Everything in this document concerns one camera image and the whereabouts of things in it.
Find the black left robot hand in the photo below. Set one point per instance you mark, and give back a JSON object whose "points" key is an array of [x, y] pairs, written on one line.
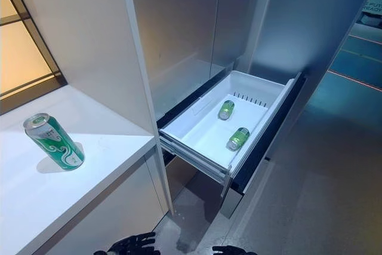
{"points": [[135, 246]]}

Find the white cabinet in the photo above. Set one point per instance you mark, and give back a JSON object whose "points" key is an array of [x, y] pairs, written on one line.
{"points": [[89, 117]]}

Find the white fridge drawer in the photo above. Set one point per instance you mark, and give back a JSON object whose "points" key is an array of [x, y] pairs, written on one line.
{"points": [[226, 129]]}

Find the small green beer can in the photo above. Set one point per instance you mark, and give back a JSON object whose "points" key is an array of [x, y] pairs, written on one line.
{"points": [[226, 110], [237, 139]]}

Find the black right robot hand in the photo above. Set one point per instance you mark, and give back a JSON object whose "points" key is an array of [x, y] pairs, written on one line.
{"points": [[233, 250]]}

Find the tall green beer can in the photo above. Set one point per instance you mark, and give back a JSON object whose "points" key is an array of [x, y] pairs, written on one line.
{"points": [[55, 142]]}

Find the black framed window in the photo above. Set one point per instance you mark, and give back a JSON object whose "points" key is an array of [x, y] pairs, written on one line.
{"points": [[27, 43]]}

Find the stainless steel fridge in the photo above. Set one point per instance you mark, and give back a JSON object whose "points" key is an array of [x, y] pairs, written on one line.
{"points": [[238, 58]]}

